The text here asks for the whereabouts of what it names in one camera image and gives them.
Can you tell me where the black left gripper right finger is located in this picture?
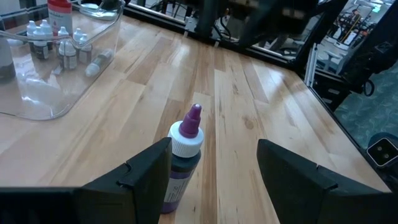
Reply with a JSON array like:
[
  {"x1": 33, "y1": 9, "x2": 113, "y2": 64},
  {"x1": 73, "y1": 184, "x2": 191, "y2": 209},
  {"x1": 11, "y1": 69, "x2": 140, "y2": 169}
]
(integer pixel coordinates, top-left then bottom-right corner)
[{"x1": 256, "y1": 138, "x2": 398, "y2": 224}]

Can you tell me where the large pink food coloring bottle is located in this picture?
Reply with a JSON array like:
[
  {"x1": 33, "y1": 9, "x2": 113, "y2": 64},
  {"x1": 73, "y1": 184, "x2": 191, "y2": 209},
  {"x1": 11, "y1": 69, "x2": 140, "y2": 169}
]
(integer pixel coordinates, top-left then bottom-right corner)
[{"x1": 47, "y1": 0, "x2": 74, "y2": 37}]

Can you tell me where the black table-level camera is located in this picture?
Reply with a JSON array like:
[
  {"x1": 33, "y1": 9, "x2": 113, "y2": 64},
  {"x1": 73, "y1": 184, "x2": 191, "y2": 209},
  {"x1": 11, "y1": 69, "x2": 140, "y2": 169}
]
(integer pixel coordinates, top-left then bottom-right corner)
[{"x1": 366, "y1": 138, "x2": 398, "y2": 169}]

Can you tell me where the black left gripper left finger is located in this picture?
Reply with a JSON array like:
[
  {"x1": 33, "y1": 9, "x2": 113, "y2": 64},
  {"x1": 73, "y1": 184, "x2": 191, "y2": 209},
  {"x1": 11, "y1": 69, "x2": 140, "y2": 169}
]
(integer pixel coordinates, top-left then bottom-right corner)
[{"x1": 0, "y1": 136, "x2": 174, "y2": 224}]

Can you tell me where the clear plastic bin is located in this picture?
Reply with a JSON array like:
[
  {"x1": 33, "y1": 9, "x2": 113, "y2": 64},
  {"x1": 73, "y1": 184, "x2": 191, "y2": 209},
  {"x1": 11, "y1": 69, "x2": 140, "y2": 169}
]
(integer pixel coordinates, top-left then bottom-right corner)
[{"x1": 0, "y1": 0, "x2": 126, "y2": 121}]

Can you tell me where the large purple food coloring bottle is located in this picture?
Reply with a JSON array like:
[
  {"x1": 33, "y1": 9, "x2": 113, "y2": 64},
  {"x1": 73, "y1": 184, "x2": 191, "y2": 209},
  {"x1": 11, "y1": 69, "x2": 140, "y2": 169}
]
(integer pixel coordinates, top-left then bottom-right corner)
[{"x1": 160, "y1": 103, "x2": 205, "y2": 215}]

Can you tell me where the small white-capped dropper bottle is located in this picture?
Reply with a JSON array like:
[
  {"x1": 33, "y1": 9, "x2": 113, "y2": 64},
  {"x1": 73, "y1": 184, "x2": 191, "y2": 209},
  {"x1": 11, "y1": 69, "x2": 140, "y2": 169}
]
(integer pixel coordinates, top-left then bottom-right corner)
[
  {"x1": 84, "y1": 49, "x2": 113, "y2": 78},
  {"x1": 32, "y1": 26, "x2": 50, "y2": 60}
]

